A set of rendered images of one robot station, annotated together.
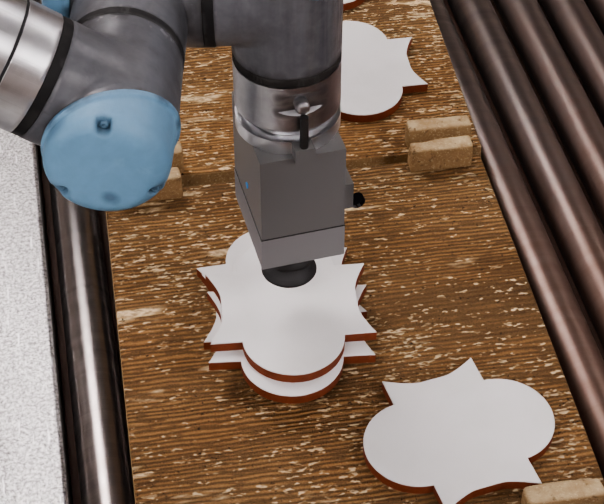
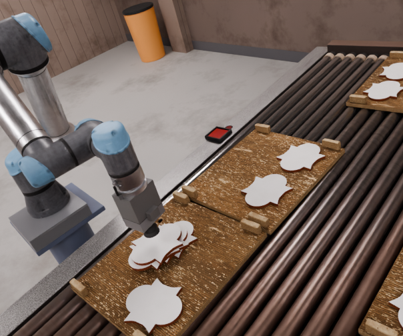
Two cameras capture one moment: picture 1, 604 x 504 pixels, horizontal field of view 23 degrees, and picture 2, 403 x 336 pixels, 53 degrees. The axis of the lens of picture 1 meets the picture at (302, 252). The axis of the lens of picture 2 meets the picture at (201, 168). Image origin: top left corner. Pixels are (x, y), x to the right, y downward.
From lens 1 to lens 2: 0.96 m
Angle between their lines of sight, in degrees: 47
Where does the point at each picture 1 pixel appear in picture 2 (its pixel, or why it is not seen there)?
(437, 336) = (186, 276)
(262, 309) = (149, 240)
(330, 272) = (173, 241)
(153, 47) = (55, 151)
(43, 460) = (98, 249)
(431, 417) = (153, 295)
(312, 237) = (133, 223)
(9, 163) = (175, 179)
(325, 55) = (115, 171)
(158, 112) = (35, 166)
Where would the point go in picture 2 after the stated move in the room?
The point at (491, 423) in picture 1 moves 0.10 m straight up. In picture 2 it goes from (161, 307) to (147, 280)
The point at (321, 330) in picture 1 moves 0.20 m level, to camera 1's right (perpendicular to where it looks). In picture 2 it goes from (151, 253) to (199, 297)
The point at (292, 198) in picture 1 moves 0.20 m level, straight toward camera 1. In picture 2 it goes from (123, 209) to (47, 260)
